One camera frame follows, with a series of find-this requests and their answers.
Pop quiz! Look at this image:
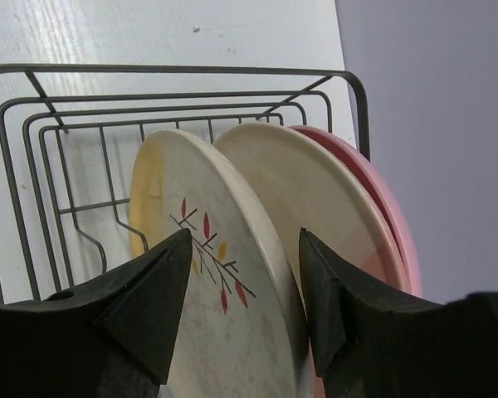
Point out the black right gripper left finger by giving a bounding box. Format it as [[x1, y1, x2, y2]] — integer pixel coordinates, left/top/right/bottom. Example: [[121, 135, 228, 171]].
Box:
[[0, 229, 193, 397]]

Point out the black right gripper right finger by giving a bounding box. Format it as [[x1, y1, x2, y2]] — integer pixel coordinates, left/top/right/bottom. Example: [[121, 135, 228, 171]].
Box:
[[299, 230, 498, 397]]

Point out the pink plastic plate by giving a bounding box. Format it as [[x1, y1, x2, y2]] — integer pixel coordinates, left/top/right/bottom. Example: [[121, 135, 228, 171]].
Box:
[[291, 125, 422, 297]]

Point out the yellow and cream floral plate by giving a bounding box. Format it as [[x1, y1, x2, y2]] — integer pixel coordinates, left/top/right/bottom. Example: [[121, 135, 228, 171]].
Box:
[[129, 129, 313, 397]]

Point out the pink and cream floral plate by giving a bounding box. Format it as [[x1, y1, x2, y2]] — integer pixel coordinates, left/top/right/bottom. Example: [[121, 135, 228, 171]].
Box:
[[212, 123, 412, 398]]

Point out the black wire dish rack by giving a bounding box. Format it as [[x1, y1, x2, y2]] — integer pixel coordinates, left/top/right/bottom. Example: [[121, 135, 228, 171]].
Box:
[[0, 64, 370, 304]]

